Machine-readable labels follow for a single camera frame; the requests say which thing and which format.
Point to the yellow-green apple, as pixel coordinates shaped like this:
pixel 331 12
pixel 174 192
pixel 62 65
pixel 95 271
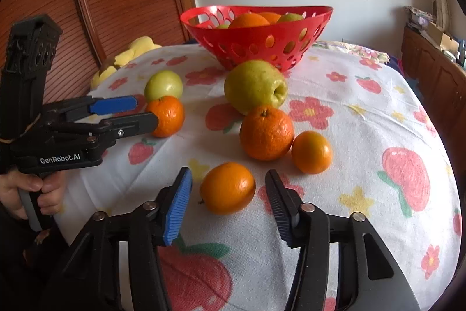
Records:
pixel 255 87
pixel 290 17

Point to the small tangerine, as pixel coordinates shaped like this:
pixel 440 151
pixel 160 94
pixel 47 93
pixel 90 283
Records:
pixel 227 188
pixel 169 116
pixel 267 133
pixel 312 152

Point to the person's left hand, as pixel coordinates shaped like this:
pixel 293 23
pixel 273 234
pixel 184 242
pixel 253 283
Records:
pixel 11 194

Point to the small green apple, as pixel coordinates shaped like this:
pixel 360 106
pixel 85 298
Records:
pixel 164 85

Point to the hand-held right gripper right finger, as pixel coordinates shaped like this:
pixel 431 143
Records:
pixel 278 203

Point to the wooden sideboard cabinet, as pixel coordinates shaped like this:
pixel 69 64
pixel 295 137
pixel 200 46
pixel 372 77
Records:
pixel 433 67

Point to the large orange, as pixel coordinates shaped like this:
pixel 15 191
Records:
pixel 249 20
pixel 271 16

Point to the red perforated plastic basket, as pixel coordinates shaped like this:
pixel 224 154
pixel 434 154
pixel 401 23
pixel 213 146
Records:
pixel 255 41

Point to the open cardboard box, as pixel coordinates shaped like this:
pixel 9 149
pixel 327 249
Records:
pixel 442 37

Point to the yellow-green pear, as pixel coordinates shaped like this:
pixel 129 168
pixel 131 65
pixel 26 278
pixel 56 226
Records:
pixel 222 26

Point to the strawberry print white cloth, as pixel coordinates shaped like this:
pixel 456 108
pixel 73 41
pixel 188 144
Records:
pixel 364 136

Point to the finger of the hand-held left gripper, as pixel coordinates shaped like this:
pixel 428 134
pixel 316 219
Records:
pixel 138 123
pixel 113 105

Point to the yellow plush toy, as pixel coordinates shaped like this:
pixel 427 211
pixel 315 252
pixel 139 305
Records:
pixel 134 48

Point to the yellow-green apple front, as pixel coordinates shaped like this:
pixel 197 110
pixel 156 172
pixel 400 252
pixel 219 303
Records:
pixel 290 17

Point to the stack of papers and cloth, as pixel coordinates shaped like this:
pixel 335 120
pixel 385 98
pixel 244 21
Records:
pixel 418 17

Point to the yellow-green apple back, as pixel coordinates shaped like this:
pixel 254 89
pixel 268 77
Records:
pixel 255 87

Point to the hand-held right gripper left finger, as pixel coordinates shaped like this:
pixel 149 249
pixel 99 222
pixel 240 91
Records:
pixel 178 209

